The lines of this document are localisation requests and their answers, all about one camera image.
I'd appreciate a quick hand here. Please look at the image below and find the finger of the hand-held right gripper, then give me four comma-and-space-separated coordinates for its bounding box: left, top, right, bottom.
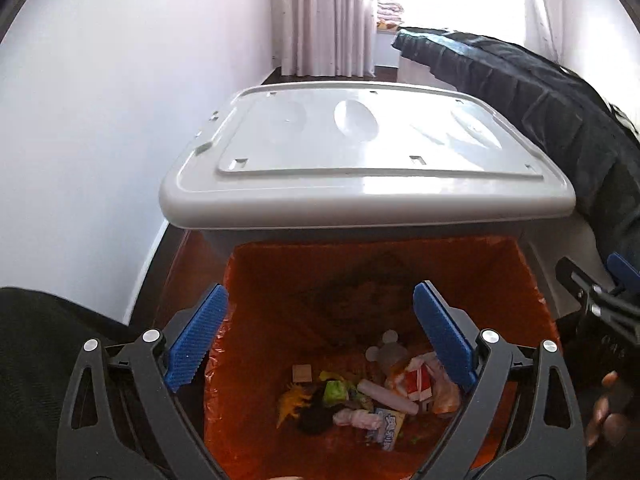
606, 252, 640, 297
556, 256, 640, 346

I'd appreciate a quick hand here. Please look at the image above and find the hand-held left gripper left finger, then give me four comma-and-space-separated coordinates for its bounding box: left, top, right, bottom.
56, 282, 229, 480

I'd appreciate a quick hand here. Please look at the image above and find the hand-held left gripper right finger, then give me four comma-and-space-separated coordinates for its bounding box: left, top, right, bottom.
412, 280, 586, 480

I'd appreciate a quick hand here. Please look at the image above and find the orange and white snack bag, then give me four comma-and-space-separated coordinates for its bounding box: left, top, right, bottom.
395, 352, 462, 416

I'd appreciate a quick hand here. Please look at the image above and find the pale blue mouse-shaped lid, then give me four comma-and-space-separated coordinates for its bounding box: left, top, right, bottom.
365, 330, 407, 377

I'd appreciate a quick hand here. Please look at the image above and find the bin with orange trash bag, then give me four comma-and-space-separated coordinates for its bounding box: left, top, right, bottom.
202, 237, 561, 480

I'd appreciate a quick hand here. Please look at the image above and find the green snack packet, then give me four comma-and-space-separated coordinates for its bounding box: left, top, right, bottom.
322, 380, 352, 404

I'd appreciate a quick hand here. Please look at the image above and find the person's right hand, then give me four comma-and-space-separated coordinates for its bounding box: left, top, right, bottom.
584, 371, 633, 449

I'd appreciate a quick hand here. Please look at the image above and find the white paper roll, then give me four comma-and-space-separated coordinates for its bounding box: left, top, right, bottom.
357, 379, 420, 415

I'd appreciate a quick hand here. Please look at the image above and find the blue and white packet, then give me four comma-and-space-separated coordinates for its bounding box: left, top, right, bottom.
372, 407, 406, 446

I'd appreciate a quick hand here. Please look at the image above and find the pink and white wrapper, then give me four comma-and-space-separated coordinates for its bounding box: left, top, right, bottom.
333, 407, 384, 431

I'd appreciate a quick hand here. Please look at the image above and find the yellow crumpled wrapper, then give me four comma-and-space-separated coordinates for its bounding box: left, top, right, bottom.
277, 382, 314, 429

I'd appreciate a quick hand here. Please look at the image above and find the translucent storage box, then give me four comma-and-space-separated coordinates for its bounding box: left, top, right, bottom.
195, 220, 566, 311

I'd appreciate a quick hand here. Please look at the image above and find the black crumpled bag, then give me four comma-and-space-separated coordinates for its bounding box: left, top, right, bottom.
299, 399, 342, 434

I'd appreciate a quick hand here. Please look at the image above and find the white storage box lid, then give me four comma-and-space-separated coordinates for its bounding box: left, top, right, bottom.
160, 85, 577, 228

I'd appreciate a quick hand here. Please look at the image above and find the person's black clothing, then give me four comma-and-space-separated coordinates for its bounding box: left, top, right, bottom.
0, 287, 146, 480

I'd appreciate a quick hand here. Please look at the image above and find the dark blanket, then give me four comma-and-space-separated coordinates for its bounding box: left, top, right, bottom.
391, 26, 640, 273

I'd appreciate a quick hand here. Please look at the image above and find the white sheer curtain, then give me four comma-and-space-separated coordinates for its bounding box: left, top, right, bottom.
520, 0, 567, 57

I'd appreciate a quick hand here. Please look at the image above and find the stack of folded cloths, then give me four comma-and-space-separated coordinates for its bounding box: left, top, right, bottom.
376, 0, 406, 31

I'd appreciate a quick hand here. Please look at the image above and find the striped pink curtain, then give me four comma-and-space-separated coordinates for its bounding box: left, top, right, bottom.
272, 0, 376, 77

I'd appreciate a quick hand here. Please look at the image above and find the white bed frame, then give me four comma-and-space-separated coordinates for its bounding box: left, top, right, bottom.
397, 54, 459, 92

